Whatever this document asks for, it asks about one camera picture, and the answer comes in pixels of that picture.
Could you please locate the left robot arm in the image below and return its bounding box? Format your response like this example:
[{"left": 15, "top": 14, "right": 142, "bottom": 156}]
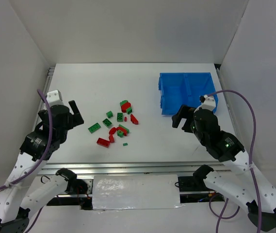
[{"left": 0, "top": 100, "right": 88, "bottom": 233}]

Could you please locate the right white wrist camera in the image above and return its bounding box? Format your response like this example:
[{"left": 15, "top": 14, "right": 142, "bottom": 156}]
[{"left": 198, "top": 95, "right": 217, "bottom": 113}]

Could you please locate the red arch brick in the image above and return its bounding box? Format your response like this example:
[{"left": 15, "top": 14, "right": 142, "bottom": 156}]
[{"left": 109, "top": 127, "right": 117, "bottom": 135}]

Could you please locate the blue divided bin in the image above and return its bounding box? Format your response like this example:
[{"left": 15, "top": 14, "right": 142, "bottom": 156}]
[{"left": 158, "top": 72, "right": 215, "bottom": 116}]

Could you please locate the green curved long brick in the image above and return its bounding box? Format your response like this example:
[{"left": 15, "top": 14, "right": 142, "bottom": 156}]
[{"left": 119, "top": 124, "right": 130, "bottom": 133}]

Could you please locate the red curved long brick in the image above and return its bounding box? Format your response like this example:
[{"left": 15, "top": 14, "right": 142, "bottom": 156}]
[{"left": 117, "top": 127, "right": 128, "bottom": 136}]

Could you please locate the red rounded brick cluster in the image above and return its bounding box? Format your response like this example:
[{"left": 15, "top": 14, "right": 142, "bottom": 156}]
[{"left": 121, "top": 102, "right": 131, "bottom": 113}]

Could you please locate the small green 2x2 brick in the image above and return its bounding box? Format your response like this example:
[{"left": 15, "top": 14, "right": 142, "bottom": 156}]
[{"left": 106, "top": 111, "right": 113, "bottom": 118}]

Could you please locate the green 2x4 brick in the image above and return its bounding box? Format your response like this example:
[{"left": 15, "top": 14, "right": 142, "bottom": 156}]
[{"left": 116, "top": 112, "right": 124, "bottom": 122}]

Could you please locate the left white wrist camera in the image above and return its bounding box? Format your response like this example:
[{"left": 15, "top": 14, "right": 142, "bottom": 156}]
[{"left": 46, "top": 89, "right": 64, "bottom": 107}]

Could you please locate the red sloped brick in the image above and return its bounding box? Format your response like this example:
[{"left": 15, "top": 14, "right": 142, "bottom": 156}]
[{"left": 130, "top": 114, "right": 139, "bottom": 125}]

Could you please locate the green 2x3 plate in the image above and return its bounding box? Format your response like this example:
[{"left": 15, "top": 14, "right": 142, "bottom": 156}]
[{"left": 88, "top": 123, "right": 101, "bottom": 133}]

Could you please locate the green number four brick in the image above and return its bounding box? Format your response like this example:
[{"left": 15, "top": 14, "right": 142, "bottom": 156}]
[{"left": 117, "top": 130, "right": 124, "bottom": 137}]

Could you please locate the green brick beside red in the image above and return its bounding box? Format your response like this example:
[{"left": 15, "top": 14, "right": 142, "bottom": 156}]
[{"left": 126, "top": 107, "right": 132, "bottom": 114}]

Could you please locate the green 2x3 brick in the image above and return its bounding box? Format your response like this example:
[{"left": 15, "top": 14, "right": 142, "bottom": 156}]
[{"left": 102, "top": 118, "right": 112, "bottom": 128}]

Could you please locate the aluminium frame rail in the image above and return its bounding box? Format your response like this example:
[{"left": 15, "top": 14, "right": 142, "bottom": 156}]
[{"left": 39, "top": 162, "right": 229, "bottom": 175}]

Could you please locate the large red 2x4 brick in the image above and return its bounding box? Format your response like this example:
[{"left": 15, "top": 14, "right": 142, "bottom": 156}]
[{"left": 97, "top": 138, "right": 111, "bottom": 148}]

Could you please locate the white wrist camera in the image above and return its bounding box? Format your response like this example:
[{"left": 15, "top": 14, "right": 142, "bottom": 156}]
[
  {"left": 198, "top": 95, "right": 217, "bottom": 113},
  {"left": 46, "top": 89, "right": 64, "bottom": 107}
]

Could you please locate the red 2x2 brick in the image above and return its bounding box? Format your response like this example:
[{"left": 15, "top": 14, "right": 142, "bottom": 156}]
[{"left": 109, "top": 134, "right": 115, "bottom": 143}]

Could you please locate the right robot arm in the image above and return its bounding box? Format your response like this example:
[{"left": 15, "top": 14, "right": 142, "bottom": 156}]
[{"left": 172, "top": 105, "right": 276, "bottom": 232}]

